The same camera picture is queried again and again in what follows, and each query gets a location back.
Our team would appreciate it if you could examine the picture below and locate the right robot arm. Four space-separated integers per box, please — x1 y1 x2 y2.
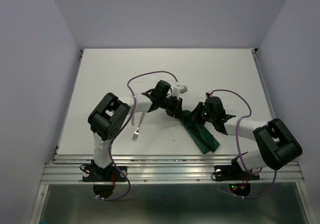
191 96 303 179

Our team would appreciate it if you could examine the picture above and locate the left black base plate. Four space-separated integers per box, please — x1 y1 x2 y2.
79 164 126 182

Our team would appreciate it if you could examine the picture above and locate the dark green cloth napkin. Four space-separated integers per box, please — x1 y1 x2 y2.
180 110 220 154

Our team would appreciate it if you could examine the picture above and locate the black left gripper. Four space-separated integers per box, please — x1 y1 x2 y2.
159 96 185 120

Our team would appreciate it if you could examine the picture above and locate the silver table knife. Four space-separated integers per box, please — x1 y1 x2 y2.
130 114 135 126

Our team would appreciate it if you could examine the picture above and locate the silver fork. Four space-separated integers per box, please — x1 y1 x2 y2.
132 112 146 141

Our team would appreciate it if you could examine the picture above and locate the aluminium frame rail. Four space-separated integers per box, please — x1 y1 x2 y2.
30 49 314 223

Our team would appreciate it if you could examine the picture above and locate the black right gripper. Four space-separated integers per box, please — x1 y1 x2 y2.
184 102 215 125

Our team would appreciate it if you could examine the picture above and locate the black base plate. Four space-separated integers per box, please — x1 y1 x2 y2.
79 164 126 182
211 164 260 182

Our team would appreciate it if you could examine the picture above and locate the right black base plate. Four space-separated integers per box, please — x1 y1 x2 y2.
211 164 260 182

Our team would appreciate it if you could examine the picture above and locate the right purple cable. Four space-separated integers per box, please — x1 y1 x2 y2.
206 89 277 200

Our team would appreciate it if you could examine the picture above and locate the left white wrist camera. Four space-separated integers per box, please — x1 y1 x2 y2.
172 82 188 99

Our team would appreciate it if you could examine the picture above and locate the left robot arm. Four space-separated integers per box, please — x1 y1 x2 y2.
88 80 188 181

